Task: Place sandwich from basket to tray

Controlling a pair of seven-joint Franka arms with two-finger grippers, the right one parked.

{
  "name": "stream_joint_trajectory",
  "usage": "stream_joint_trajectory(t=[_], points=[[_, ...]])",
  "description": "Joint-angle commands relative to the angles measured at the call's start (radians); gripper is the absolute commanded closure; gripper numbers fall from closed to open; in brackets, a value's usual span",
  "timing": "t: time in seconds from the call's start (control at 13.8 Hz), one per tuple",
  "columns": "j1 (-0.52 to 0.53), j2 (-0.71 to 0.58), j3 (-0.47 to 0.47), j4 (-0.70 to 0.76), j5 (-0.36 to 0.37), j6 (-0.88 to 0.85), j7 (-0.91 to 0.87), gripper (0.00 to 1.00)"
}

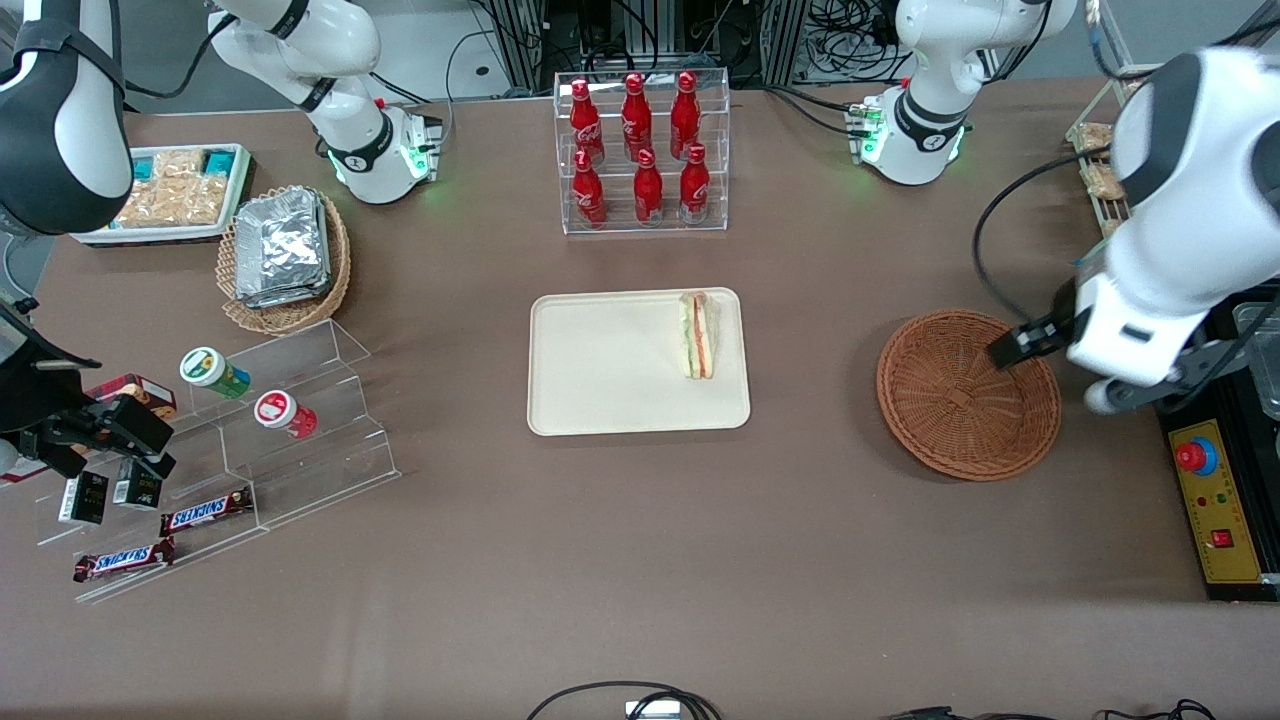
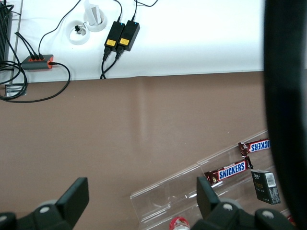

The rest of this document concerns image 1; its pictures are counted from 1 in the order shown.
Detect snickers chocolate bar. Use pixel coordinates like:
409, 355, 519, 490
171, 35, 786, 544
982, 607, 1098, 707
160, 485, 254, 538
72, 538, 177, 584

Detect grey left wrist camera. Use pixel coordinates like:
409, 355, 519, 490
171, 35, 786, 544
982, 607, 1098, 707
1085, 376, 1147, 417

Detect red brown carton box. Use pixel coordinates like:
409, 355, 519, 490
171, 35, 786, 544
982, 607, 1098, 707
85, 373, 178, 421

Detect red cola bottle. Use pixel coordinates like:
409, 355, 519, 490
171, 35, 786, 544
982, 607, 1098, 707
570, 78, 606, 167
634, 148, 664, 226
572, 150, 607, 229
680, 143, 711, 223
670, 70, 701, 159
622, 72, 654, 162

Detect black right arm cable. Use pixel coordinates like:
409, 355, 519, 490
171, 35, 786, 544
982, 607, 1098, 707
120, 15, 237, 101

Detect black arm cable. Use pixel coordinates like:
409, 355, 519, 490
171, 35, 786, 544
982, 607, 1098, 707
120, 15, 237, 101
973, 145, 1117, 327

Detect brown round wicker basket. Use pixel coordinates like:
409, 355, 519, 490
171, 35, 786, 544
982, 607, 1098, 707
876, 309, 1063, 483

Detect silver foil packet stack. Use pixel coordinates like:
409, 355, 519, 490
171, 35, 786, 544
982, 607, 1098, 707
233, 188, 333, 309

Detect green lid snack can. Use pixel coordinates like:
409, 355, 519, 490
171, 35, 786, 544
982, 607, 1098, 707
179, 346, 253, 401

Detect black control box yellow panel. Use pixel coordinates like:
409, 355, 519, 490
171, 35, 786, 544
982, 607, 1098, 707
1155, 290, 1280, 603

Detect aluminium frame structure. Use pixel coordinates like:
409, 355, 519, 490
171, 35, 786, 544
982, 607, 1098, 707
490, 0, 813, 93

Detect black cable bundle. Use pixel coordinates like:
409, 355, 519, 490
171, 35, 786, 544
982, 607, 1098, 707
805, 0, 906, 83

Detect small black box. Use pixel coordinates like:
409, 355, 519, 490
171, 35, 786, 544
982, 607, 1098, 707
112, 458, 164, 511
57, 470, 110, 526

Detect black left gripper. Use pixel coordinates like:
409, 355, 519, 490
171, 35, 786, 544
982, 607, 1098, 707
987, 280, 1080, 372

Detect white wire rack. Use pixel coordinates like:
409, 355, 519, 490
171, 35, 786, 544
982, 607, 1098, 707
1065, 62, 1161, 239

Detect cream plastic tray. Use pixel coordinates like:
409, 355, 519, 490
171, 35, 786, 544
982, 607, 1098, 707
527, 287, 751, 438

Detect black base cable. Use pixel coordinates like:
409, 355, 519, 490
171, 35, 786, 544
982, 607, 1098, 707
765, 83, 869, 136

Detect black looped cable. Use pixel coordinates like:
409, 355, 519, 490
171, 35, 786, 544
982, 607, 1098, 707
525, 682, 723, 720

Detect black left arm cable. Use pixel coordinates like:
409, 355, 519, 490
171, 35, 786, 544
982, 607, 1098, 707
973, 145, 1117, 327

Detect clear acrylic bottle rack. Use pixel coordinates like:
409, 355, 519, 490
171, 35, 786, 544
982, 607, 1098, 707
553, 68, 731, 236

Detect triangular sandwich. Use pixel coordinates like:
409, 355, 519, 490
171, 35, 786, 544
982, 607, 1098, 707
678, 290, 722, 381

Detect white rectangular snack tray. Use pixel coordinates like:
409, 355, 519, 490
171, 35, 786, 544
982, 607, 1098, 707
70, 143, 256, 248

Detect light tan wicker basket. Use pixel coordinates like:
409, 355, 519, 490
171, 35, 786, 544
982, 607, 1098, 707
216, 185, 352, 336

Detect steel container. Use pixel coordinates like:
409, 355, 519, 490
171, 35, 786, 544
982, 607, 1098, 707
1232, 300, 1280, 421

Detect beige snack packets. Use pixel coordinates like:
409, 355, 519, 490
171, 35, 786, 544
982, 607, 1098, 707
113, 150, 229, 229

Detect clear acrylic stepped stand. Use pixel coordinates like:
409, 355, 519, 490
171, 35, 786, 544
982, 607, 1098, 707
35, 318, 403, 605

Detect red lid snack can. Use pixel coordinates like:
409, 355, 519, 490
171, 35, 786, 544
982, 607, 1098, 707
253, 390, 319, 441

